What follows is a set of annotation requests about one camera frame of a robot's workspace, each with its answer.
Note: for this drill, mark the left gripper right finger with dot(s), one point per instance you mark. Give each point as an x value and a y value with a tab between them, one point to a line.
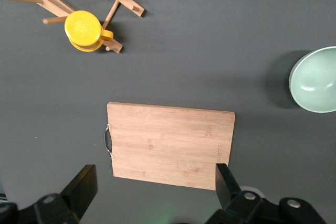
228	192

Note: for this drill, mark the yellow mug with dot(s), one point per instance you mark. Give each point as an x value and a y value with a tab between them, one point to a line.
82	27

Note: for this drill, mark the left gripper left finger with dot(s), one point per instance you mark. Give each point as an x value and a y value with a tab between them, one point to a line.
78	195

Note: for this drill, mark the wooden cutting board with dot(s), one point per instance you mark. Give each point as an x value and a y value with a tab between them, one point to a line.
168	142

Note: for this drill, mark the light green bowl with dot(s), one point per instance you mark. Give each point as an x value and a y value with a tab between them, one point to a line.
315	82

